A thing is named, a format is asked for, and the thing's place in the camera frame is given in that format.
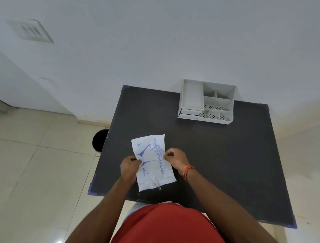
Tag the black table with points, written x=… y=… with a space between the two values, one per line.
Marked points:
x=200 y=150

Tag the black round bin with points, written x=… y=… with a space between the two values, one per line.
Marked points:
x=99 y=140

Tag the person's left fingers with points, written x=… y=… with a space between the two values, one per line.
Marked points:
x=138 y=163

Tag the person's red shirt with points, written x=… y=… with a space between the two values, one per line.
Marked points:
x=167 y=224

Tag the person's left hand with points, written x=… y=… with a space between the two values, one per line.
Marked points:
x=127 y=166

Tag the orange thread wristband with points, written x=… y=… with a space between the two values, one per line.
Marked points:
x=187 y=172

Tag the person's right hand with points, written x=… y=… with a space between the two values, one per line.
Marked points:
x=176 y=159

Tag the person's right fingers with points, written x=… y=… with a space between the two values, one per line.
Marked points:
x=168 y=154

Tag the white compartment organizer tray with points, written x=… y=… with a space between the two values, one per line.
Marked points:
x=207 y=101

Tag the person's left forearm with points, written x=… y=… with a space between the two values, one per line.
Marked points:
x=100 y=212

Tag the white plastic glove packet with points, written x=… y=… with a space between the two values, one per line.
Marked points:
x=153 y=162

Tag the person's right forearm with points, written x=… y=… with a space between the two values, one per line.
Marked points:
x=225 y=207

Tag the white wall switch plate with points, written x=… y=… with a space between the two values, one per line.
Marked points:
x=31 y=30

